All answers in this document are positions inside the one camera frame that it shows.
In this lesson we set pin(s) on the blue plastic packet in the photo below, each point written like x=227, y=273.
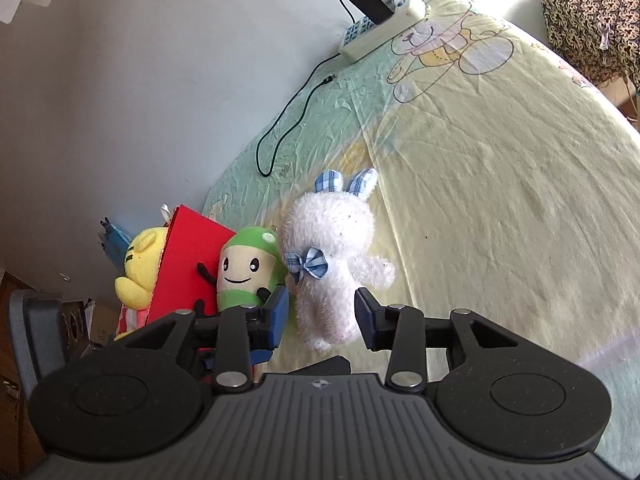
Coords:
x=116, y=242

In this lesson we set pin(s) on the white power strip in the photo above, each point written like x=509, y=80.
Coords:
x=380, y=35

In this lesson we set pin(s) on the black power adapter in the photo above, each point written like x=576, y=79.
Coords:
x=372, y=2

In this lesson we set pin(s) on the white plush rabbit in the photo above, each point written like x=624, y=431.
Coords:
x=330, y=240

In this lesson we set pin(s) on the floral covered stool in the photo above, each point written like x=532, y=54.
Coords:
x=585, y=10

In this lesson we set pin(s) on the green plush toy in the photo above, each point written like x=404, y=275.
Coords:
x=240, y=270

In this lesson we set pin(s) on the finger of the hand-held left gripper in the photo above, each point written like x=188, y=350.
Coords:
x=261, y=357
x=325, y=365

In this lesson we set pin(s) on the brown wooden furniture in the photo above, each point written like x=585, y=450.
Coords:
x=10, y=410

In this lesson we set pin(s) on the red cardboard box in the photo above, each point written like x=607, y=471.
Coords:
x=185, y=260

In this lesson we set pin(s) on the grey plastic object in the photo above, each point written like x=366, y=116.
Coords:
x=35, y=340

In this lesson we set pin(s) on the dark box with circles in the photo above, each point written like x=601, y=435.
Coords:
x=75, y=325

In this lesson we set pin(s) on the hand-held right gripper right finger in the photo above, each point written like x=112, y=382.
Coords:
x=367, y=320

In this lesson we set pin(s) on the yellow plush tiger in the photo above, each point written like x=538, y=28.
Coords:
x=142, y=255

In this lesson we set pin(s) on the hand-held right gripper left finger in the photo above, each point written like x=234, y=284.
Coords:
x=277, y=320

